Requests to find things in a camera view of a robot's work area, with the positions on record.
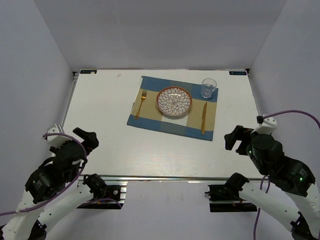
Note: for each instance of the blue corner sticker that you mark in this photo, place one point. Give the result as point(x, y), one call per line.
point(88, 71)
point(238, 73)

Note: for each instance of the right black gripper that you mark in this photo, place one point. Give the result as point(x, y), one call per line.
point(239, 133)

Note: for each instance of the aluminium table edge rail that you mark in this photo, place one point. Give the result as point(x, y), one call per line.
point(108, 177)

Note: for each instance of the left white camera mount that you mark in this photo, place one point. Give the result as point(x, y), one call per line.
point(55, 141)

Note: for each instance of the blue beige checked placemat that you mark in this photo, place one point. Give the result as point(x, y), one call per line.
point(187, 125)

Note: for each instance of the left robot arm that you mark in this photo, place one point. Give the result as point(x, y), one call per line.
point(32, 220)

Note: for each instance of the floral patterned ceramic plate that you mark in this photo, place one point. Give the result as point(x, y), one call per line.
point(174, 101)

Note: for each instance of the gold knife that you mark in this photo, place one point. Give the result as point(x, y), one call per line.
point(203, 124)

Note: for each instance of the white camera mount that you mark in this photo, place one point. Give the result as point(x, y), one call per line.
point(267, 125)
point(55, 141)

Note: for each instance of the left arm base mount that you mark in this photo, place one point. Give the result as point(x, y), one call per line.
point(105, 196)

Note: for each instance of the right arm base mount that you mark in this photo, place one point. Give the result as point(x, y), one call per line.
point(221, 200)

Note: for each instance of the left blue corner sticker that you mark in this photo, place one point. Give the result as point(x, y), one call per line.
point(88, 71)

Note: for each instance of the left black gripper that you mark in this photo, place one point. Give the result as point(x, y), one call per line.
point(91, 140)

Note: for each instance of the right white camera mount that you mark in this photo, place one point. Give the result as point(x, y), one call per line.
point(267, 125)

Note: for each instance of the gold fork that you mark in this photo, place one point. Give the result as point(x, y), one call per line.
point(142, 99)

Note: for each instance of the right blue corner sticker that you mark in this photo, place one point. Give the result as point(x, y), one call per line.
point(238, 73)

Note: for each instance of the clear drinking glass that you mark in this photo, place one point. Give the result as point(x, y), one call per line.
point(208, 86)

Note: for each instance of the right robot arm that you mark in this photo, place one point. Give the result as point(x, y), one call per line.
point(291, 176)

